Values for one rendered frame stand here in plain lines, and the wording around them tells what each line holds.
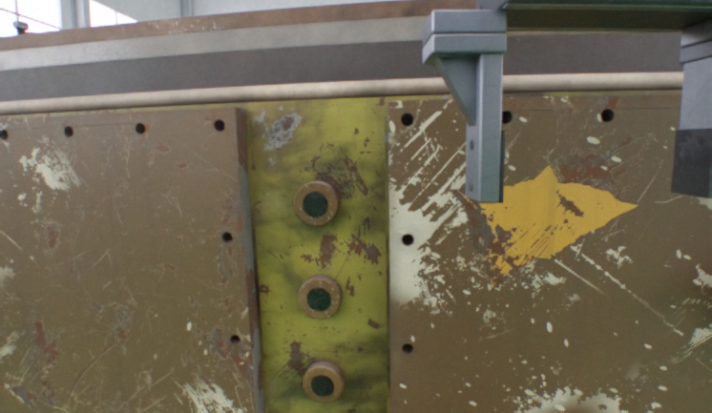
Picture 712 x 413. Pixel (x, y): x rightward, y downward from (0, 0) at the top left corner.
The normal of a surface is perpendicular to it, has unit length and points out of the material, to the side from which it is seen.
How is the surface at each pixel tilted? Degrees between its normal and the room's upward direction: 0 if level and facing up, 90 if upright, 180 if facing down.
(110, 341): 90
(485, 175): 90
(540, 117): 90
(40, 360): 90
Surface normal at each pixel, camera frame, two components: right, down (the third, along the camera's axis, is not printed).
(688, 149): -1.00, 0.02
